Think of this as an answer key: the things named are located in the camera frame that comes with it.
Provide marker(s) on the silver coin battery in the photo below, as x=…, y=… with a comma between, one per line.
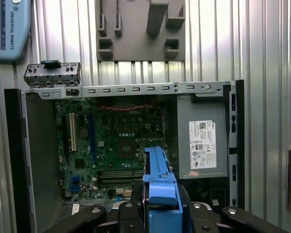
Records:
x=83, y=132

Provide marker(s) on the black open PC case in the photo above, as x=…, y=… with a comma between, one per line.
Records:
x=14, y=145

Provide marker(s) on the grey parts rack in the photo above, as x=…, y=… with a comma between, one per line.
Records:
x=135, y=46

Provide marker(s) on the black RAM slot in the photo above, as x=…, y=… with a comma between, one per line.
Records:
x=121, y=180
x=121, y=171
x=121, y=184
x=121, y=175

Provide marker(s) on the blue-tipped black latch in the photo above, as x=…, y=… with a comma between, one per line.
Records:
x=51, y=64

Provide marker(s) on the grey power supply unit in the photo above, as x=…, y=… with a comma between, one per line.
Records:
x=179, y=136

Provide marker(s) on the hard disk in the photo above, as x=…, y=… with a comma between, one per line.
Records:
x=162, y=189

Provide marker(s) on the green motherboard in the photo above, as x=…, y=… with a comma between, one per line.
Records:
x=106, y=126

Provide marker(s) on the white expansion slot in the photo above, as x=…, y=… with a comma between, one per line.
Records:
x=72, y=131

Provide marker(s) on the pale blue teach pendant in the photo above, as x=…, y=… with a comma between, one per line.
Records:
x=17, y=29

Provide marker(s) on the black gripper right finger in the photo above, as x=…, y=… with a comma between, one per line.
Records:
x=198, y=218

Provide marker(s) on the metal slot bracket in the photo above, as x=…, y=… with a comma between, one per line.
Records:
x=70, y=77

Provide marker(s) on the CPU socket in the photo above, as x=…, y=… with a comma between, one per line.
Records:
x=127, y=148

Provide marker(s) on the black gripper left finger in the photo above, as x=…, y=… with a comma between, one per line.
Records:
x=131, y=218

